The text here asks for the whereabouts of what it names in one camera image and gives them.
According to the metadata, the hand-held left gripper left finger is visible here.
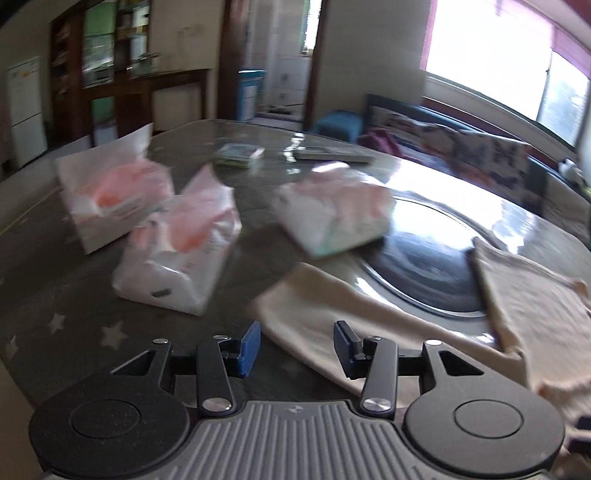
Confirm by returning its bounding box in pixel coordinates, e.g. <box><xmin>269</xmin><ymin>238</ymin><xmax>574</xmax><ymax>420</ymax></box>
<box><xmin>111</xmin><ymin>320</ymin><xmax>262</xmax><ymax>415</ymax></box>

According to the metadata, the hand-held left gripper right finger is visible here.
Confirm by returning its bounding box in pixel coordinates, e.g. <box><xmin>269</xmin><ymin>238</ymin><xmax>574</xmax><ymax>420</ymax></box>
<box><xmin>334</xmin><ymin>320</ymin><xmax>490</xmax><ymax>420</ymax></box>

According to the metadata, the cream cotton garment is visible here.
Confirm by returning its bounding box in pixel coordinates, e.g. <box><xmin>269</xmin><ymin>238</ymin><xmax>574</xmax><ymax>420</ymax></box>
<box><xmin>252</xmin><ymin>237</ymin><xmax>591</xmax><ymax>430</ymax></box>

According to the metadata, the glass turntable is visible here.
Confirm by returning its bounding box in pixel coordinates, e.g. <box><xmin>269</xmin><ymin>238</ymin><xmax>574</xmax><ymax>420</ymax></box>
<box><xmin>342</xmin><ymin>196</ymin><xmax>497</xmax><ymax>319</ymax></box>

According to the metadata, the white pink tissue pack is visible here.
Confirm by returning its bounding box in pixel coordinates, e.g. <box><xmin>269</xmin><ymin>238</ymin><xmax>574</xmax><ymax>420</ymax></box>
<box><xmin>113</xmin><ymin>165</ymin><xmax>243</xmax><ymax>317</ymax></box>
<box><xmin>53</xmin><ymin>124</ymin><xmax>176</xmax><ymax>256</ymax></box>
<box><xmin>272</xmin><ymin>161</ymin><xmax>395</xmax><ymax>257</ymax></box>

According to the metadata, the small green box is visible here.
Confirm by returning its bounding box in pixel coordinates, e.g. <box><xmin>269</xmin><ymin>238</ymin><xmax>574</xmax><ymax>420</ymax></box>
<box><xmin>215</xmin><ymin>143</ymin><xmax>265</xmax><ymax>168</ymax></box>

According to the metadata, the grey remote control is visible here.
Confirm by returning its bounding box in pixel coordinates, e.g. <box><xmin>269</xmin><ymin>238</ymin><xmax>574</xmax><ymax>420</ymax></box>
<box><xmin>293</xmin><ymin>145</ymin><xmax>375</xmax><ymax>163</ymax></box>

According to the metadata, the magenta cloth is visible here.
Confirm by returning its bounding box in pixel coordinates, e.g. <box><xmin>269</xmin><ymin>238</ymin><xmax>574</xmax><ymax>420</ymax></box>
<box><xmin>362</xmin><ymin>127</ymin><xmax>400</xmax><ymax>158</ymax></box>

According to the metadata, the blue corner sofa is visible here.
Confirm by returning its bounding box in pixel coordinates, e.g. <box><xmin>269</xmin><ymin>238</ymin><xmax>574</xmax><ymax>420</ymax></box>
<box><xmin>309</xmin><ymin>93</ymin><xmax>591</xmax><ymax>217</ymax></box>

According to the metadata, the low butterfly print pillow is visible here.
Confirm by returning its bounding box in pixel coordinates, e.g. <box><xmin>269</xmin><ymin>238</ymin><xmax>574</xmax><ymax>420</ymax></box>
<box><xmin>369</xmin><ymin>106</ymin><xmax>458</xmax><ymax>158</ymax></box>

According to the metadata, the large butterfly print pillow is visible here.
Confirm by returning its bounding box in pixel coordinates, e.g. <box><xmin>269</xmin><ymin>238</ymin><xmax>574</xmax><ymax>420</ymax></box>
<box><xmin>450</xmin><ymin>129</ymin><xmax>532</xmax><ymax>208</ymax></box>

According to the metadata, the blue cabinet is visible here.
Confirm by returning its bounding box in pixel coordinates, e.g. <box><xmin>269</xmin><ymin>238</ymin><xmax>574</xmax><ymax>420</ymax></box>
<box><xmin>238</xmin><ymin>69</ymin><xmax>266</xmax><ymax>121</ymax></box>

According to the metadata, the wooden shelf cabinet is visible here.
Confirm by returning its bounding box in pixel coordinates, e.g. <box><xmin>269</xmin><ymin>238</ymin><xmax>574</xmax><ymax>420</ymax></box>
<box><xmin>48</xmin><ymin>0</ymin><xmax>213</xmax><ymax>148</ymax></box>

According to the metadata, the black and white plush toy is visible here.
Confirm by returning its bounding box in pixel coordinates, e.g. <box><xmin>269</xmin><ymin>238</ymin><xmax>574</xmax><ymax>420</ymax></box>
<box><xmin>558</xmin><ymin>159</ymin><xmax>585</xmax><ymax>181</ymax></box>

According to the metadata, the white fridge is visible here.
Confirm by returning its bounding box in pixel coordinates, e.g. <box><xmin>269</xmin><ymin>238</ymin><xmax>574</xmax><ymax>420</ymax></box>
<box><xmin>7</xmin><ymin>56</ymin><xmax>49</xmax><ymax>167</ymax></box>

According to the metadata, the window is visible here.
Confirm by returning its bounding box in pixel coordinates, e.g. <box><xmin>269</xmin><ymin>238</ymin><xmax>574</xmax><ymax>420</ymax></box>
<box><xmin>422</xmin><ymin>0</ymin><xmax>591</xmax><ymax>148</ymax></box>

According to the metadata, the purple curtain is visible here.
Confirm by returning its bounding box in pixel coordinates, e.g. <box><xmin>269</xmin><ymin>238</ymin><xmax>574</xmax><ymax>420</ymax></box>
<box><xmin>489</xmin><ymin>0</ymin><xmax>591</xmax><ymax>70</ymax></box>

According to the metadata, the dark wooden door frame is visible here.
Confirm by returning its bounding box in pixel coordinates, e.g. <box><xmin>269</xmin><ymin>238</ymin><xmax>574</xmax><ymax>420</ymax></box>
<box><xmin>217</xmin><ymin>0</ymin><xmax>331</xmax><ymax>132</ymax></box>

